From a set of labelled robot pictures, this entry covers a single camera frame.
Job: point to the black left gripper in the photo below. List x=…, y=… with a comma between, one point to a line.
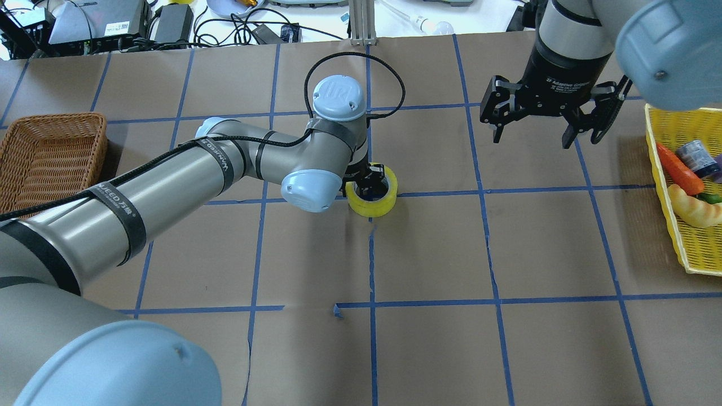
x=369, y=181

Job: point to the yellow plastic basket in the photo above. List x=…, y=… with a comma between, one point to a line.
x=697, y=249

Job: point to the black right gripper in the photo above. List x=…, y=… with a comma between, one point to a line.
x=559, y=79

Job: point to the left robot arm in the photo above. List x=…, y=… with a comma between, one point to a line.
x=61, y=349

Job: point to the black flat power brick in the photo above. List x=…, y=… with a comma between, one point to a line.
x=173, y=27

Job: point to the blue plate with brass part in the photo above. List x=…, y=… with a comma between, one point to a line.
x=225, y=9

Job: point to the black power adapter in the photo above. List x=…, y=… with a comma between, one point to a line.
x=263, y=35

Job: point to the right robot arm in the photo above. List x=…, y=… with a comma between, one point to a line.
x=588, y=54

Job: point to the yellow tape roll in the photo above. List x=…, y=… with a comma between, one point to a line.
x=373, y=206

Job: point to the light bulb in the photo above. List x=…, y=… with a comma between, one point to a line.
x=432, y=27

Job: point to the small grey can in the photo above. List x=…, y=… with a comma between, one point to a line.
x=695, y=156

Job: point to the beige toy croissant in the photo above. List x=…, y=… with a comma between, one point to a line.
x=695, y=213

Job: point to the black laptop computer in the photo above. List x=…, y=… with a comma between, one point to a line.
x=73, y=28

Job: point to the brown wicker basket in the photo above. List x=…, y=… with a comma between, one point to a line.
x=50, y=157

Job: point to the orange toy carrot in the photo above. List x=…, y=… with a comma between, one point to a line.
x=681, y=175

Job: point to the aluminium frame post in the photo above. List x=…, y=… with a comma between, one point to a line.
x=362, y=23

